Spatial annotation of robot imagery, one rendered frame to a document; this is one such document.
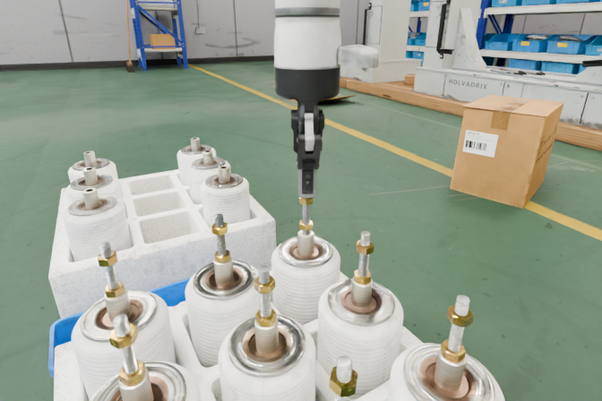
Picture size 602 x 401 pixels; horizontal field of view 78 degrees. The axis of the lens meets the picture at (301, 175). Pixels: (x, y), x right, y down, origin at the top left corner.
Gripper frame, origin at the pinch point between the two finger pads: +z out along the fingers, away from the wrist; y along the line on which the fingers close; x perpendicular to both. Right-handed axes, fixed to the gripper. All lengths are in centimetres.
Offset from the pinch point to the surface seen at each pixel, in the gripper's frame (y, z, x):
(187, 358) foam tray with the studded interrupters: 11.0, 17.8, -14.4
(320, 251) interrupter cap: 0.4, 10.5, 1.8
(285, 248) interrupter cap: -0.6, 10.5, -3.0
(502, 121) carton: -68, 9, 64
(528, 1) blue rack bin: -448, -48, 291
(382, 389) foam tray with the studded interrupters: 15.7, 17.9, 7.5
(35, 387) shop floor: -1, 36, -44
